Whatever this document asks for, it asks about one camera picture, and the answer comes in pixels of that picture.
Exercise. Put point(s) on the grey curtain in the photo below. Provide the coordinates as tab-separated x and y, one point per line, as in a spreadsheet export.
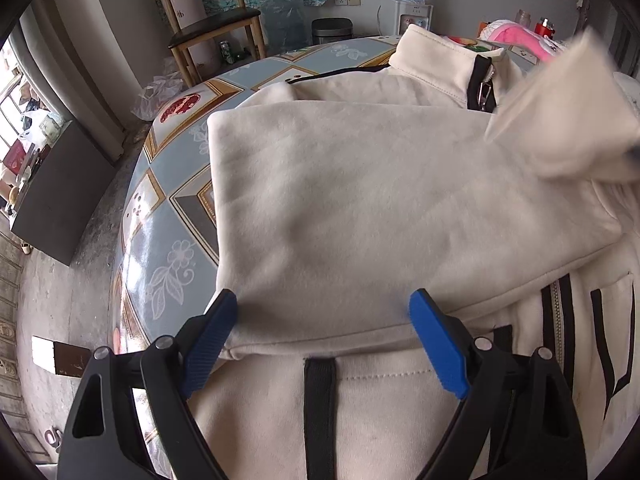
100	50

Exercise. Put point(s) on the brown and white box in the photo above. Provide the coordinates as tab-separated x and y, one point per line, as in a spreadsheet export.
60	356

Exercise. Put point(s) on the clear empty water jug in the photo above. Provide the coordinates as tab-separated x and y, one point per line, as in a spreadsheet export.
285	25

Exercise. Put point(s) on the white plastic bag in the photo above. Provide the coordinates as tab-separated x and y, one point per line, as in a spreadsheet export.
155	97

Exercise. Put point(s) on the white water dispenser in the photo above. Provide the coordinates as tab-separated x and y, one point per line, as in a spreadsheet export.
390	17

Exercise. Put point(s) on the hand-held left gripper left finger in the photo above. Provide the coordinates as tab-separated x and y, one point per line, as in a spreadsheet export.
210	345

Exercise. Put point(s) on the green drink can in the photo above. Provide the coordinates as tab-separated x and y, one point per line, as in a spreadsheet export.
226	52

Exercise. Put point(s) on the wooden chair with dark seat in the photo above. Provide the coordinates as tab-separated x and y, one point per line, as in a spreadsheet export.
215	27

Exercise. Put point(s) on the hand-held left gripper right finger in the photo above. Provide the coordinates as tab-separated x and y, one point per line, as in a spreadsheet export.
440	345

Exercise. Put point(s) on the pink cloth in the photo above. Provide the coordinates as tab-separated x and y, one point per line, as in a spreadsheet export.
515	35

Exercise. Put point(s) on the dark grey cabinet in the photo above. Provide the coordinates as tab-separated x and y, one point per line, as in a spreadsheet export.
65	190

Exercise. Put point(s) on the black trash bin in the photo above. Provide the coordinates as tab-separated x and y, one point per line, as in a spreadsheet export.
330	32

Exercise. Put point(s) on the cream jacket with black stripes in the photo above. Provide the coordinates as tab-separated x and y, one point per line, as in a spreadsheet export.
350	210

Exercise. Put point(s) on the pink slipper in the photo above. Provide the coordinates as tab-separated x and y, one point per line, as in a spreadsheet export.
52	439

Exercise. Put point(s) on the glass jar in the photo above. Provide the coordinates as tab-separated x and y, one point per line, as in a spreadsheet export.
522	17

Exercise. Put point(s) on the pile of household clutter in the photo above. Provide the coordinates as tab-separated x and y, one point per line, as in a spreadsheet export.
30	145

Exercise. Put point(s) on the white wall socket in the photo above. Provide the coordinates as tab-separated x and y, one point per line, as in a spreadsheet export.
347	0

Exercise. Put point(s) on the printed tablecloth on table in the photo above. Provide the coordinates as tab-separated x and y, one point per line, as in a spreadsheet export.
165	210

